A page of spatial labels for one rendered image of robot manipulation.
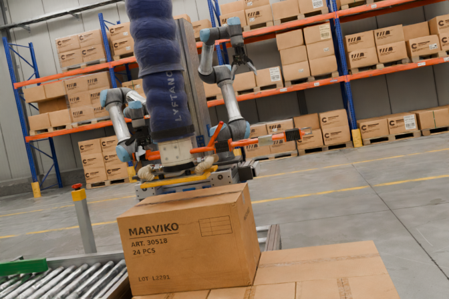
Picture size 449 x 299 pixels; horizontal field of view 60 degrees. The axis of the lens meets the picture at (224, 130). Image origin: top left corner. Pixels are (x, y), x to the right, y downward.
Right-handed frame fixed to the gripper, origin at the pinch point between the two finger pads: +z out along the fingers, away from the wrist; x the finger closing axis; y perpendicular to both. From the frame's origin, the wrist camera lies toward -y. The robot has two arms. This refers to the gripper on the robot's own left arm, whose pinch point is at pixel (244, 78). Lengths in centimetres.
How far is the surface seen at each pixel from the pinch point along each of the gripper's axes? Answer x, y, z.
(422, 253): 101, -81, 152
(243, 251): -8, 58, 81
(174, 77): -29, 43, -4
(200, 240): -27, 58, 74
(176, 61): -27, 41, -12
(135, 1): -39, 48, -43
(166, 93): -33, 46, 3
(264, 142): 9, 40, 35
